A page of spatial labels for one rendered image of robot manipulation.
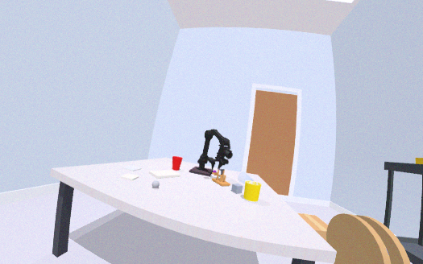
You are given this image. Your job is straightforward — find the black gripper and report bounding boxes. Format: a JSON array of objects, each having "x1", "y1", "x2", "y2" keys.
[{"x1": 207, "y1": 153, "x2": 224, "y2": 169}]

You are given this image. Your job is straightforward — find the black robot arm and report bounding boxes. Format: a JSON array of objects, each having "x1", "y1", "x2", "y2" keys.
[{"x1": 197, "y1": 129, "x2": 233, "y2": 170}]

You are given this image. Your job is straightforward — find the yellow cup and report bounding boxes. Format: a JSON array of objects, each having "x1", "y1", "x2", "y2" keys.
[{"x1": 244, "y1": 180, "x2": 261, "y2": 203}]

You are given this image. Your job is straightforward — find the grey ball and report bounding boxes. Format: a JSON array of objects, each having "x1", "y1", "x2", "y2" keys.
[{"x1": 152, "y1": 180, "x2": 160, "y2": 188}]

